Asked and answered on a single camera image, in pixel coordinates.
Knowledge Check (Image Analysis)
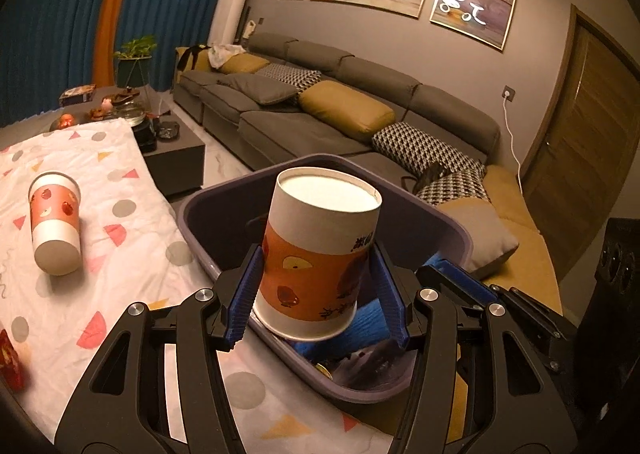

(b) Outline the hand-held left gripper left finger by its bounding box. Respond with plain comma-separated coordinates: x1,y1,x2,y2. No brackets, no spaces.
54,244,266,454

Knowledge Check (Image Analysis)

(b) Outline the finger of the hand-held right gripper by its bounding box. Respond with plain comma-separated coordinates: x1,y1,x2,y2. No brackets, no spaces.
427,256,501,297
416,265,581,371

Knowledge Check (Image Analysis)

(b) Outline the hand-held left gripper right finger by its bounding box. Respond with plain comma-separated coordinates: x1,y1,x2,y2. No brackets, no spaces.
372,246,581,454

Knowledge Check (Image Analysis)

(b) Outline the orange white paper cup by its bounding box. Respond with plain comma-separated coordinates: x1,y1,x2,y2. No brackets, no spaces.
252,165,383,342
27,172,82,276

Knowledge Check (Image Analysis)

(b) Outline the grey plastic bin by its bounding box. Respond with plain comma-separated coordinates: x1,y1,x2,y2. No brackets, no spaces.
176,153,475,405

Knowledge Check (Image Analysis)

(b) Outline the red packet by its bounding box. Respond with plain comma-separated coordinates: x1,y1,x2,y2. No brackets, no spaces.
0,329,26,392

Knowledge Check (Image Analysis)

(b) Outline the large grey cushion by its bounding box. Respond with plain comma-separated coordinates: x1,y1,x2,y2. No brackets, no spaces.
432,196,520,280

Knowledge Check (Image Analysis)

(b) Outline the yellow sofa section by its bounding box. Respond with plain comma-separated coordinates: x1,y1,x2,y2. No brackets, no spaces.
435,164,563,330

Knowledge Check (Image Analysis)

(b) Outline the black white patterned cushion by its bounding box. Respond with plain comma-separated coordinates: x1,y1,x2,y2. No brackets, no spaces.
415,168,490,205
371,121,486,180
255,63,323,94

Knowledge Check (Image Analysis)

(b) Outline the dark small bag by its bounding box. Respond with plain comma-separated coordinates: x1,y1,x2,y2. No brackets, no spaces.
400,161,453,192

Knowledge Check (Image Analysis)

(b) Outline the patterned white tablecloth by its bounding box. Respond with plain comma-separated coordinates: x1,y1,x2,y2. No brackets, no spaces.
0,116,401,454

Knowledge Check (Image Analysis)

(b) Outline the dark coffee table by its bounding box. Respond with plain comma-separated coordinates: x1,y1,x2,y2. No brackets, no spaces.
50,86,207,197

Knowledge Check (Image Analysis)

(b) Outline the brown wooden door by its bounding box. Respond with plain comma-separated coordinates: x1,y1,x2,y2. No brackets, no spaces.
520,4,640,280

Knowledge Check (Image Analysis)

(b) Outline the large yellow cushion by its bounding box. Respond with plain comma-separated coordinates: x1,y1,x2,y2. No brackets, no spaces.
299,80,397,142

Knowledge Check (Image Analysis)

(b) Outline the flat grey cushion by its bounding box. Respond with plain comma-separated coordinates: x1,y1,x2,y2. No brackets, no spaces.
225,73,300,106

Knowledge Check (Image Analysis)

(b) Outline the grey sectional sofa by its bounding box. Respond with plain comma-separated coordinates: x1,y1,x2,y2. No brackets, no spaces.
172,31,503,215

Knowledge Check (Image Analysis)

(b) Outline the small yellow cushion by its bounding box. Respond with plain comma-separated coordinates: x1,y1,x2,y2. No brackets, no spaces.
220,54,271,76

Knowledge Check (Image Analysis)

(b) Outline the white cloth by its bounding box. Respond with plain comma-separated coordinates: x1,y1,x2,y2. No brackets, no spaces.
209,43,247,69

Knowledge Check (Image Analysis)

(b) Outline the flat printed box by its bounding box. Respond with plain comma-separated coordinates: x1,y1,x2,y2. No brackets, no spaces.
60,84,97,107

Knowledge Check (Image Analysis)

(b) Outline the leafy green potted plant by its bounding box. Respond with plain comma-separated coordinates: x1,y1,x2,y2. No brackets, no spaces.
114,35,158,60

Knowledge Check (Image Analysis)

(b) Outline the white standing air conditioner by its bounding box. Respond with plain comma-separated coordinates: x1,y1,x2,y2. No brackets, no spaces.
209,0,251,47

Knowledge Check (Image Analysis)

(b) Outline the orange curtain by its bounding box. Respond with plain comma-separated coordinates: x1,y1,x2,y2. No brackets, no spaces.
92,0,146,90

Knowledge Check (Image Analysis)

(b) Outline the white power cable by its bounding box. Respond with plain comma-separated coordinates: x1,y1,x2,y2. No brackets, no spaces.
505,96,526,195

